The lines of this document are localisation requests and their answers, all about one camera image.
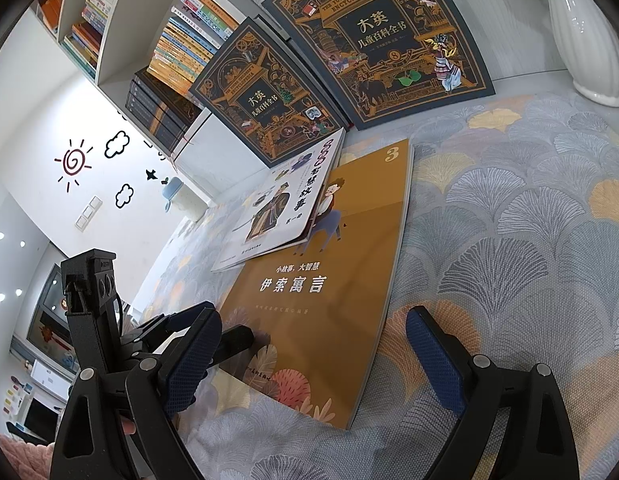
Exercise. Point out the white ribbed vase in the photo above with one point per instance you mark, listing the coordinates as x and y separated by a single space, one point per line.
584 35

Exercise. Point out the row of colourful shelf books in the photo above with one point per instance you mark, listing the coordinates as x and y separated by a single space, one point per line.
86 35

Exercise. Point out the dark boxed book set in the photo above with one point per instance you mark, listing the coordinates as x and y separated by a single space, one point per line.
159 110

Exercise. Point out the water bottle with blue lid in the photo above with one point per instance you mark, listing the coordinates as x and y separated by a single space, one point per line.
177 190

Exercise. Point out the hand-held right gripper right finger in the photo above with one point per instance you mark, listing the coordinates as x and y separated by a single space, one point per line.
434 360

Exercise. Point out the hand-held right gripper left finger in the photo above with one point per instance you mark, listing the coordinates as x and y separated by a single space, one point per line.
192 360

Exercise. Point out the row of yellow spine books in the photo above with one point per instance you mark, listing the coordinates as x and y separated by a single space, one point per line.
189 35

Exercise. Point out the dark ornate encyclopedia book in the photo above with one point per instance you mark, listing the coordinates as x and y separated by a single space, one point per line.
379 45
259 100

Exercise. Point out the white wall switch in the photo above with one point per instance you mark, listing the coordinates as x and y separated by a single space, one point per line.
87 215

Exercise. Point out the red sun wall sticker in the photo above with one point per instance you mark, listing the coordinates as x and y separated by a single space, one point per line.
71 162

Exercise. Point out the white bookshelf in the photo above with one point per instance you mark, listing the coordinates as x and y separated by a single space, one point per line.
139 5

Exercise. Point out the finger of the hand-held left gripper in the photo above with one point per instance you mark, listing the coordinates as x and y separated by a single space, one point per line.
239 340
179 317

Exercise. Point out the mustard yellow donkey cover book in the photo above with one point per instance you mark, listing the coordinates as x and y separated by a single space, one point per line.
349 240

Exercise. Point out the black outline cloud sticker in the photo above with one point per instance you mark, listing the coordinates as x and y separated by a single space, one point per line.
124 196
116 144

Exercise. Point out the black star wall sticker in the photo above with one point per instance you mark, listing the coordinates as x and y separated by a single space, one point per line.
151 175

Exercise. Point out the white book with robed figure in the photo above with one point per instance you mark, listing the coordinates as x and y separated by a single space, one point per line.
269 215

